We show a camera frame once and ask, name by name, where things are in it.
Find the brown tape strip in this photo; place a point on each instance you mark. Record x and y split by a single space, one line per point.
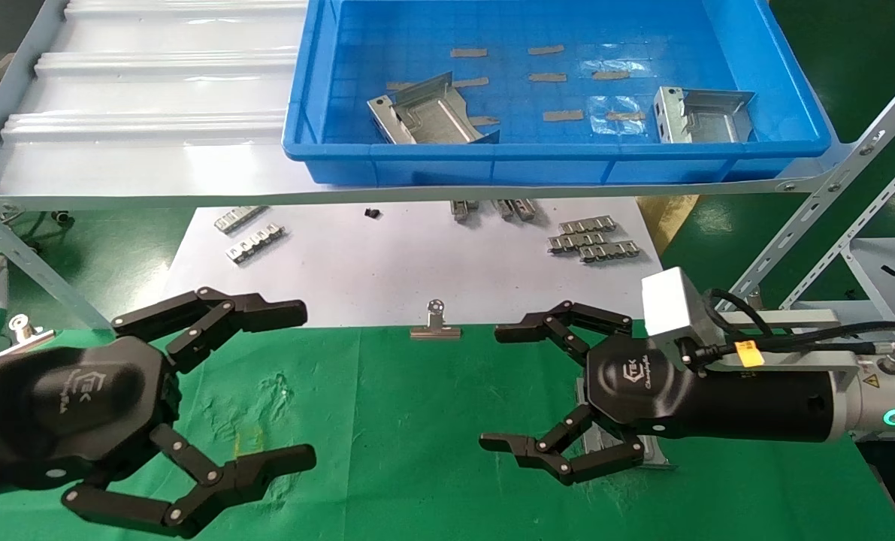
472 82
400 86
625 116
563 116
611 74
469 52
548 77
486 121
546 49

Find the crumpled clear plastic film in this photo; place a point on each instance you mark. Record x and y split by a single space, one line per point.
614 129

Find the small metal clip strip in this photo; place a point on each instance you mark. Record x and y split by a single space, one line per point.
587 224
524 210
575 241
503 209
238 219
461 210
255 243
609 251

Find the grey metal rack frame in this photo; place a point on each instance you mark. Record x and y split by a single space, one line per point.
192 200

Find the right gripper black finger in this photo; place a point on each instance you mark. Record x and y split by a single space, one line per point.
597 454
552 324

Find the small grey caster wheel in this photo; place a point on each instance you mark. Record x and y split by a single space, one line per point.
61 219

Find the white paper sheet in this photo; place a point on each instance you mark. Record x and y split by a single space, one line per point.
387 263

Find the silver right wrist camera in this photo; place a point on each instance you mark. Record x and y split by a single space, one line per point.
676 304

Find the green table cloth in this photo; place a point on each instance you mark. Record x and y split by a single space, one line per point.
417 421

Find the large blue plastic bin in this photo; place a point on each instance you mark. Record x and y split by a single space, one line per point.
387 45

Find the silver binder clip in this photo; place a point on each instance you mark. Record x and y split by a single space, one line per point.
436 331
753 300
22 330

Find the white corrugated shelf panel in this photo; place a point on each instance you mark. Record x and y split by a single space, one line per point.
154 90

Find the white metal shelving unit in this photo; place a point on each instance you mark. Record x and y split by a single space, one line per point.
890 255

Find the flat clear plastic film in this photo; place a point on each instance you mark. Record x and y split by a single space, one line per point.
639 65

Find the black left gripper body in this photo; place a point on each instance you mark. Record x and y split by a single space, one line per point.
64 406

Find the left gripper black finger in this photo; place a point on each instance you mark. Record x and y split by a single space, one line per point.
267 466
267 315

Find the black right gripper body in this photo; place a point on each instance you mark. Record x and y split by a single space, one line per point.
718 406

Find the grey stamped metal bracket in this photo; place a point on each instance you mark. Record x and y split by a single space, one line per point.
659 458
432 120
706 124

